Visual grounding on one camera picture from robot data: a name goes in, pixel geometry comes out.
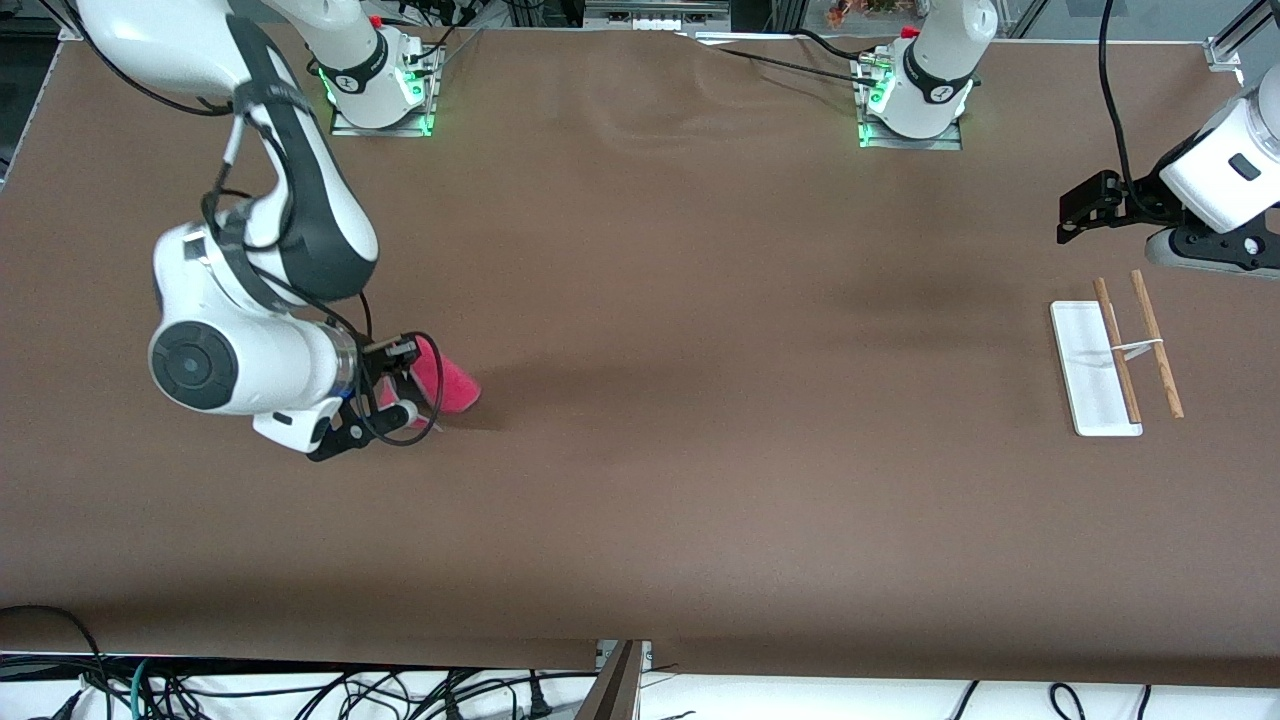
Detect pink microfibre towel grey edge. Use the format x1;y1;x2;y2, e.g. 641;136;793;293
375;335;483;433

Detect brown table cover mat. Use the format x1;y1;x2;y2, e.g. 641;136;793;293
0;25;1280;691

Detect white power strip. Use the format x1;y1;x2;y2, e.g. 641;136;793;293
584;0;732;32

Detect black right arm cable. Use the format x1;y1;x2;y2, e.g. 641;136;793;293
60;0;447;448

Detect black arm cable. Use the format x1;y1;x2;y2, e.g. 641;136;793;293
1096;0;1161;201
60;0;447;448

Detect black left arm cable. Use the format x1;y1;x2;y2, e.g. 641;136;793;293
1096;0;1161;201

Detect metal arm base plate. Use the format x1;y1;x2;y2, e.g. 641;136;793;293
329;45;442;139
856;55;967;152

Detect aluminium extrusion frame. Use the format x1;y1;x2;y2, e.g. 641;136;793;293
1204;0;1280;73

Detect tangled black floor cables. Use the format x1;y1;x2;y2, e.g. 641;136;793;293
150;667;601;720

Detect black cable across table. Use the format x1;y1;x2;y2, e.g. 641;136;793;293
795;28;881;67
685;35;881;87

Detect thick black floor cable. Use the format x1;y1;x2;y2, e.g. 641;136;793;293
0;604;113;720

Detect black base power cable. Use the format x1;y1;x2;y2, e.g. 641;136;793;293
380;0;487;67

